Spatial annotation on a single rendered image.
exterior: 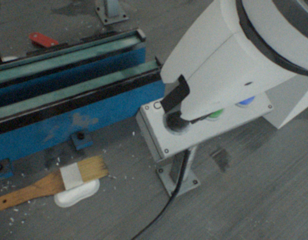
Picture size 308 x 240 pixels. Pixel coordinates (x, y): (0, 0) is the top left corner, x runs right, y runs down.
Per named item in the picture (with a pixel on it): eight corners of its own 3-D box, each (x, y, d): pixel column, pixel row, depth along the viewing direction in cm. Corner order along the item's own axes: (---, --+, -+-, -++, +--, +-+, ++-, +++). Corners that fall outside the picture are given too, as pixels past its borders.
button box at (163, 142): (154, 163, 39) (164, 158, 34) (133, 116, 40) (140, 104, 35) (255, 119, 44) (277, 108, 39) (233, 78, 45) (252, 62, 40)
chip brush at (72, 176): (-1, 218, 54) (-2, 217, 53) (-4, 193, 56) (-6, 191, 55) (110, 174, 59) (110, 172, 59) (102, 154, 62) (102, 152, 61)
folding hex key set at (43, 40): (62, 48, 80) (61, 42, 78) (55, 55, 78) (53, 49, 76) (36, 36, 82) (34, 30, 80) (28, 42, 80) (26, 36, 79)
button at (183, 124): (169, 137, 36) (173, 134, 34) (159, 116, 36) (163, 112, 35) (190, 129, 37) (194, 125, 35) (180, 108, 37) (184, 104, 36)
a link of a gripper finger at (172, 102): (232, 44, 18) (254, 53, 22) (139, 103, 21) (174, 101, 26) (241, 61, 17) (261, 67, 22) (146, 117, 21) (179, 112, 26)
